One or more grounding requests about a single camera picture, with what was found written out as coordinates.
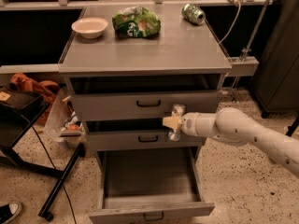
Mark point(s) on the grey drawer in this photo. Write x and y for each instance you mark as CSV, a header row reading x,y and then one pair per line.
x,y
129,134
149,185
139,97

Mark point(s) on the clear plastic bag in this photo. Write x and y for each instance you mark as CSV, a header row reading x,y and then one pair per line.
x,y
62,125

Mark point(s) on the black white sneaker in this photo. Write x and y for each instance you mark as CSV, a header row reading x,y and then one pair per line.
x,y
9,211

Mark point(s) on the orange bag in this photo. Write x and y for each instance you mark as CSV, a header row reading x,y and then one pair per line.
x,y
47,88

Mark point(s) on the green chip bag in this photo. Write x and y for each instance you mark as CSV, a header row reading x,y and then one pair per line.
x,y
136,22

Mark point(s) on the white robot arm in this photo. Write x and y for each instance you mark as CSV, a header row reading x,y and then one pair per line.
x,y
233,127

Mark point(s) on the grey bottom drawer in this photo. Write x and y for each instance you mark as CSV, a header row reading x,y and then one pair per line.
x,y
149,185

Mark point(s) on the green soda can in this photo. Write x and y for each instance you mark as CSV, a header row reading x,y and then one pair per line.
x,y
194,14

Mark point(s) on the grey top drawer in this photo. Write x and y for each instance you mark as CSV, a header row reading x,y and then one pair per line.
x,y
139,97

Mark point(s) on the black wheeled tripod base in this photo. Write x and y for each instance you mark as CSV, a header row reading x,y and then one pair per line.
x,y
293,127

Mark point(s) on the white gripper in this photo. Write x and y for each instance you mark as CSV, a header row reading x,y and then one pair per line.
x,y
189,124

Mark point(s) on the grey drawer cabinet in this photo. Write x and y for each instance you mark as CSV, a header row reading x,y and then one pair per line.
x,y
179,49

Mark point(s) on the metal pole stand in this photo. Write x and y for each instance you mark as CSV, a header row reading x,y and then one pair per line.
x,y
244,53

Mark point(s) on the white bowl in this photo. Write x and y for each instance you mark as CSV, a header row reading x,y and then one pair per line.
x,y
90,28

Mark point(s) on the grey middle drawer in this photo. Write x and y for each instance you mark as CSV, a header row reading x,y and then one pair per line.
x,y
129,134

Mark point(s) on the dark grey side cabinet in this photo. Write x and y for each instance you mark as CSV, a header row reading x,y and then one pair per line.
x,y
276,82

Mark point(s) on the silver blue redbull can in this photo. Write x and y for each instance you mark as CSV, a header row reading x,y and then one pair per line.
x,y
177,112

